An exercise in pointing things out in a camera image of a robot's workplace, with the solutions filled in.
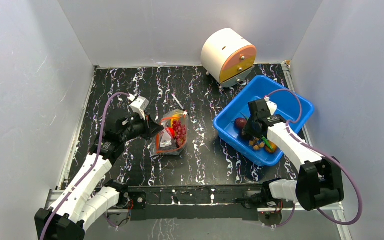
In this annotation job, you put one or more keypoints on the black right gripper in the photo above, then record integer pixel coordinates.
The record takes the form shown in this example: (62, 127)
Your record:
(251, 127)

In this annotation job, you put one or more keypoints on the orange brown fruit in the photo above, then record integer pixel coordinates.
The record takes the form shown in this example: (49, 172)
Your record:
(273, 151)

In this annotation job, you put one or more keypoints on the blue plastic bin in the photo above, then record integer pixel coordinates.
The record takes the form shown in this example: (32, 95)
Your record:
(287, 107)

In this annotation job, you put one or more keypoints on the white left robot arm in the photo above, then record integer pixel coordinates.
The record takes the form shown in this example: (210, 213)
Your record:
(76, 209)

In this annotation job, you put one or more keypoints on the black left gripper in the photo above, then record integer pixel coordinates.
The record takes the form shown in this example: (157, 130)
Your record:
(151, 128)

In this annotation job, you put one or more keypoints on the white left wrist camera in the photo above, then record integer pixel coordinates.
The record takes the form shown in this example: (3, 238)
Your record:
(138, 104)

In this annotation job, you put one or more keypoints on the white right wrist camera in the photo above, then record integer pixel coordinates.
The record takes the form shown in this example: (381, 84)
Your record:
(271, 105)

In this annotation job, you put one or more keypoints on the yellow banana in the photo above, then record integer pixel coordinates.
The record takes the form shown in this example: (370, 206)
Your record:
(177, 117)

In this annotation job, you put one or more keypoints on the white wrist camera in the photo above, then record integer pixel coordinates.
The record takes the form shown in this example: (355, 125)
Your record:
(271, 105)
(138, 104)

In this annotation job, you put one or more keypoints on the purple mangosteen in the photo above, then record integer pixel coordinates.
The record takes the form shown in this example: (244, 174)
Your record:
(240, 123)

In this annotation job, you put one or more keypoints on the clear zip top bag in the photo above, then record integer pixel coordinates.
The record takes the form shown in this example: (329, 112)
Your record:
(163, 144)

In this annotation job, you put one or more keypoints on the white round drawer cabinet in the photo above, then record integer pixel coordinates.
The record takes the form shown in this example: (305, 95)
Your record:
(228, 57)

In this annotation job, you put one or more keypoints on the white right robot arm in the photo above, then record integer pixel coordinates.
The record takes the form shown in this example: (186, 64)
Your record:
(319, 182)

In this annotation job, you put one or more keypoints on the black white marker pen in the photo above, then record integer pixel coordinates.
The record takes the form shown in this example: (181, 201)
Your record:
(182, 108)

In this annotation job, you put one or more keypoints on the light purple grape bunch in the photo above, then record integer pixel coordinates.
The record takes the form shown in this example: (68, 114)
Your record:
(180, 132)

